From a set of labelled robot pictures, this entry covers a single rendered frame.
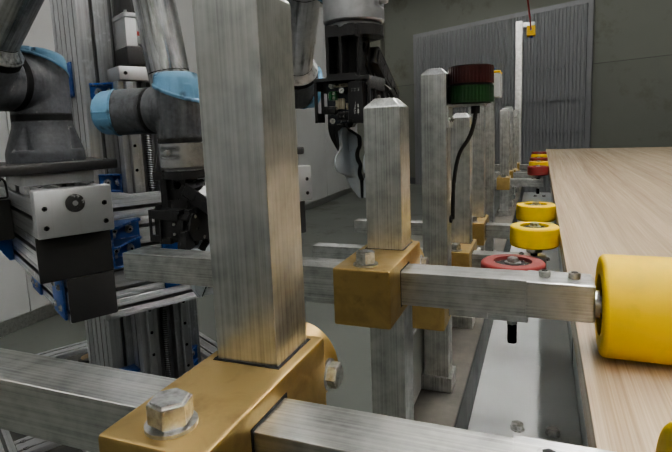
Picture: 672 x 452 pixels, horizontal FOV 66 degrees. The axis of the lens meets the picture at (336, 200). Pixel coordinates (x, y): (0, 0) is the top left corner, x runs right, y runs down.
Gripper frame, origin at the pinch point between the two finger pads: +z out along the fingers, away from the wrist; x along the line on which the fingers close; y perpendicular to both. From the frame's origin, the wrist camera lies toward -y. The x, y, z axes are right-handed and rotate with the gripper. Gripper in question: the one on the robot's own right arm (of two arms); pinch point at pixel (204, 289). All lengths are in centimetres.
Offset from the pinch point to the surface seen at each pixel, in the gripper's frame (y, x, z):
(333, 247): -13.7, -23.7, -2.4
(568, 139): -84, -733, 2
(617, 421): -56, 35, -7
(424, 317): -37.9, 4.7, -1.0
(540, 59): -45, -753, -112
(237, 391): -39, 50, -14
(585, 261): -57, -5, -7
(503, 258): -47.2, -2.3, -7.7
